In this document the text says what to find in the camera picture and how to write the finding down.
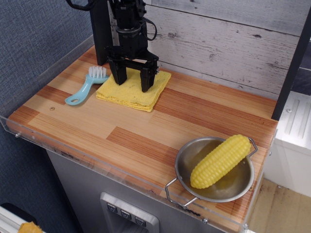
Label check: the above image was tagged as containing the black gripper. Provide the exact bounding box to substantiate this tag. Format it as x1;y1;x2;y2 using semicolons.
106;25;158;93

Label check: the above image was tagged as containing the yellow cloth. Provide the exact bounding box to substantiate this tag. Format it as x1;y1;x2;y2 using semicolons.
96;68;171;112

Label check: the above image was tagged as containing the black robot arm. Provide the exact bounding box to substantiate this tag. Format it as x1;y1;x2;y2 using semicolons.
106;0;158;92

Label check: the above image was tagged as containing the light blue dish brush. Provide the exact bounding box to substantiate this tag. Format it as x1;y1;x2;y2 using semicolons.
65;66;109;106

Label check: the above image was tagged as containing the yellow plastic corn cob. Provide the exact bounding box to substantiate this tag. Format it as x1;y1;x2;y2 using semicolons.
190;134;251;189

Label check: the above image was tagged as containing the small metal pot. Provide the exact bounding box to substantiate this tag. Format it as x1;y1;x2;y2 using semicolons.
167;134;258;208

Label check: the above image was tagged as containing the grey toy fridge cabinet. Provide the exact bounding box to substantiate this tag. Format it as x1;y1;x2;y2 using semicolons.
48;151;242;233

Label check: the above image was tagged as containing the clear acrylic edge guard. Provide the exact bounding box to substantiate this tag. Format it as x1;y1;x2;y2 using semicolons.
7;33;280;232

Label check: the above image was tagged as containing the white toy sink unit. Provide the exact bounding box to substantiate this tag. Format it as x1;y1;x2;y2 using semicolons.
264;91;311;197

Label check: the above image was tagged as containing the yellow black object bottom left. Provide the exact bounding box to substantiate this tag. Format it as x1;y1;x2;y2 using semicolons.
18;222;44;233

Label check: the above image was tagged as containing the black left vertical post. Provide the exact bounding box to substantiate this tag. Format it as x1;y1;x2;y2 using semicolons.
90;0;114;66

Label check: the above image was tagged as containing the black vertical post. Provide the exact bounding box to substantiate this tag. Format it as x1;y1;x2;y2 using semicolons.
90;0;114;66
271;9;311;120

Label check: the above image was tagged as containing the black right vertical post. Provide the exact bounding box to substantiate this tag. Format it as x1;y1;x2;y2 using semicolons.
271;9;311;120

